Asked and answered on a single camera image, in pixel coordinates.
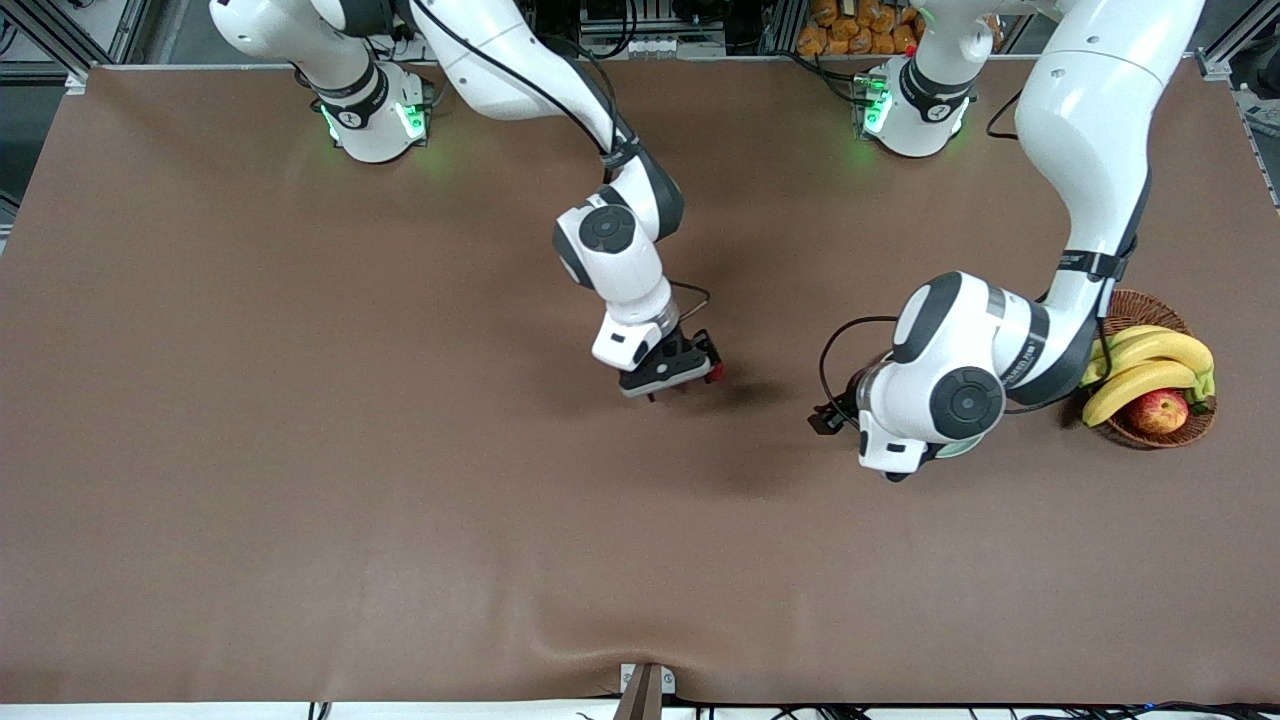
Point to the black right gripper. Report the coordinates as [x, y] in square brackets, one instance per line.
[688, 353]

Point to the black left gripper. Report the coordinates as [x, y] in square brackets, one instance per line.
[829, 419]

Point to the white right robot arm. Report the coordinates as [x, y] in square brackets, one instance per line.
[500, 60]

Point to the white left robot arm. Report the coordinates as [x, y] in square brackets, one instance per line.
[1090, 130]

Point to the light green round plate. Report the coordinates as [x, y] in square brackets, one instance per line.
[960, 451]

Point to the white power strip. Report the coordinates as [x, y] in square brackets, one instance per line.
[650, 45]

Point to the red apple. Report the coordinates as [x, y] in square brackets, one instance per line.
[1158, 412]

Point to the yellow banana bunch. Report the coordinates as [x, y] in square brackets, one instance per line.
[1160, 350]

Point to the brown wicker basket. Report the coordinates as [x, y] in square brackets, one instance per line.
[1150, 305]

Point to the orange bread roll pile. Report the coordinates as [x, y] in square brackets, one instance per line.
[850, 30]

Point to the brown table cover mat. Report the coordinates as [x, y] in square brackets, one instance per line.
[400, 550]

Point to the metal clamp bracket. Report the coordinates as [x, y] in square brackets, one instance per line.
[645, 690]

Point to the aluminium frame profile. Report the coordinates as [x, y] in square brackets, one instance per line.
[130, 30]
[1225, 45]

